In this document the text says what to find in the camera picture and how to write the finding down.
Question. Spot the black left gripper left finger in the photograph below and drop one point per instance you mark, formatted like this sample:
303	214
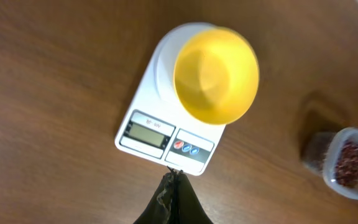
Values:
158	210

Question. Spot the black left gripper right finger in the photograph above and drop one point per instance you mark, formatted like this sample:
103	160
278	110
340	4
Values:
186	206

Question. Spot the white digital kitchen scale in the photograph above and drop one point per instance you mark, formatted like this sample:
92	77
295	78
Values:
156	127

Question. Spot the yellow plastic bowl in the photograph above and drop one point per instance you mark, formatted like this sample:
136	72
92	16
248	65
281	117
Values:
216	76

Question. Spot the clear plastic container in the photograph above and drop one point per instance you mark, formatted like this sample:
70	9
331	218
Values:
334	157

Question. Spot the red adzuki beans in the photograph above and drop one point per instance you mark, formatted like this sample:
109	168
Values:
346	168

